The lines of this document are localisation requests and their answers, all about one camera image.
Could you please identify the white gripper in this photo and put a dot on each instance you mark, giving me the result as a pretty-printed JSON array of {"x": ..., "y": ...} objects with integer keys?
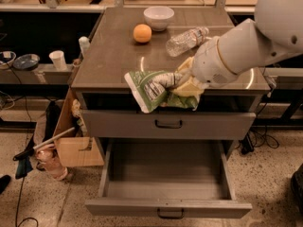
[{"x": 209, "y": 63}]

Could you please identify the green jalapeno chip bag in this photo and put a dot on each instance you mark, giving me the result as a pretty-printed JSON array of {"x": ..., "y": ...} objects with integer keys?
[{"x": 153, "y": 89}]

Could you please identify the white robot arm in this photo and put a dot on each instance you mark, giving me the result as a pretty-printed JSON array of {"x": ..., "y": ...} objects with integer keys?
[{"x": 274, "y": 34}]

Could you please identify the grey drawer cabinet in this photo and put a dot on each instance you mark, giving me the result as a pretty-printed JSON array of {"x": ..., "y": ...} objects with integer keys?
[{"x": 100, "y": 83}]

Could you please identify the grey top drawer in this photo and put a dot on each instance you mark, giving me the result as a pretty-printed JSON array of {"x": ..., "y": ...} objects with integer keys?
[{"x": 168, "y": 125}]

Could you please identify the open grey middle drawer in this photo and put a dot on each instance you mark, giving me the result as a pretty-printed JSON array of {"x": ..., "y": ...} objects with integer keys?
[{"x": 166, "y": 179}]

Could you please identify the clear plastic water bottle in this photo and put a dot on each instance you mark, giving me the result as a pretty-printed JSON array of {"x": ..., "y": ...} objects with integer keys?
[{"x": 187, "y": 40}]

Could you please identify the orange fruit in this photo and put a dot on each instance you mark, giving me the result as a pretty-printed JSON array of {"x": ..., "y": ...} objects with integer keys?
[{"x": 142, "y": 33}]

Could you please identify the white bowl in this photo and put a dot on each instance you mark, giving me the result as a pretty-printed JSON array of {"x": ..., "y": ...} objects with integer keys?
[{"x": 158, "y": 17}]

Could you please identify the white bottle beside cabinet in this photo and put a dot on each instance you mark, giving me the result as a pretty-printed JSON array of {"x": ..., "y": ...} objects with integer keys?
[{"x": 84, "y": 45}]

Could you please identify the white paper cup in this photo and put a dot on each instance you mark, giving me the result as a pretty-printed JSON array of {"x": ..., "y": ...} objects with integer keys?
[{"x": 58, "y": 60}]

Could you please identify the brown cardboard box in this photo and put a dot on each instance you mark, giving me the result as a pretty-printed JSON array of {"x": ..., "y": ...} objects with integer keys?
[{"x": 76, "y": 148}]

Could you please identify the grey side shelf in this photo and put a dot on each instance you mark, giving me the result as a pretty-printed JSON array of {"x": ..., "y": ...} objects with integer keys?
[{"x": 43, "y": 74}]

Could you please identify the dark round plate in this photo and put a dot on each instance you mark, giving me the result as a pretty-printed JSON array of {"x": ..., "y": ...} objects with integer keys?
[{"x": 26, "y": 62}]

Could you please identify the pink plastic container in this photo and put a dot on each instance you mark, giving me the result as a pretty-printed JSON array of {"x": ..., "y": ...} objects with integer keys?
[{"x": 48, "y": 157}]

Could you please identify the small bowl at left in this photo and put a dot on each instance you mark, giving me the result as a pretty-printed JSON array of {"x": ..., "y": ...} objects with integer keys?
[{"x": 6, "y": 59}]

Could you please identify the long handled tool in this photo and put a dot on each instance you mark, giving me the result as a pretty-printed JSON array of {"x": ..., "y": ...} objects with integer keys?
[{"x": 22, "y": 155}]

